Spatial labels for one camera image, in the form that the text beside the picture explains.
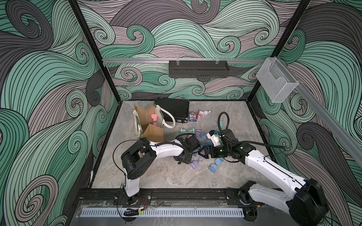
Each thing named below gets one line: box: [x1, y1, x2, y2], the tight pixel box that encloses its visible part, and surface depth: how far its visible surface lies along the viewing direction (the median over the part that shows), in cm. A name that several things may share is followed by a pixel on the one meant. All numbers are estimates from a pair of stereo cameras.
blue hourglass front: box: [208, 157, 224, 173], surface depth 85 cm
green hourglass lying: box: [180, 127, 196, 134], surface depth 100 cm
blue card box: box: [188, 110, 198, 122], surface depth 109 cm
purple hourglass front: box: [189, 160, 199, 170], surface depth 83 cm
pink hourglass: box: [150, 113, 158, 126], surface depth 96 cm
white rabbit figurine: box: [199, 110, 212, 117], surface depth 112 cm
